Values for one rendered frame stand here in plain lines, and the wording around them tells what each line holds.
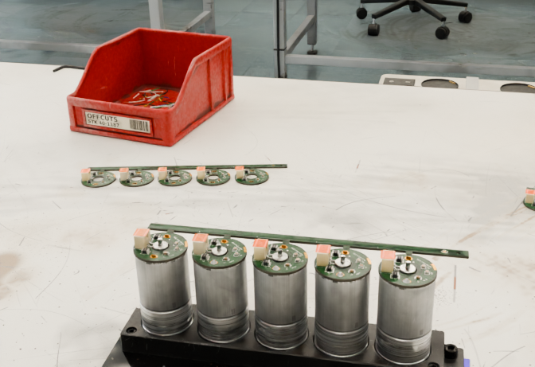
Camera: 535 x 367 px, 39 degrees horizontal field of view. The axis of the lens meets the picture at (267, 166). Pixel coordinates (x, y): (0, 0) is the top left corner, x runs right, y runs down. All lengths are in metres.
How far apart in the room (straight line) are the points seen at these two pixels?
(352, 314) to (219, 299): 0.06
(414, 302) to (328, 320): 0.04
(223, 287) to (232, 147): 0.27
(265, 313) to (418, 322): 0.07
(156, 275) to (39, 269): 0.14
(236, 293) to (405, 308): 0.08
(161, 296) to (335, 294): 0.08
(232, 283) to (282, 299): 0.02
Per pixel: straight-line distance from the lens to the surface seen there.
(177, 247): 0.35
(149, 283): 0.35
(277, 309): 0.34
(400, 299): 0.33
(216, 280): 0.34
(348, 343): 0.35
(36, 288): 0.45
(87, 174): 0.56
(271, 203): 0.52
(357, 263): 0.34
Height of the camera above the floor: 0.99
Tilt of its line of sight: 25 degrees down
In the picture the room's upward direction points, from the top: 1 degrees counter-clockwise
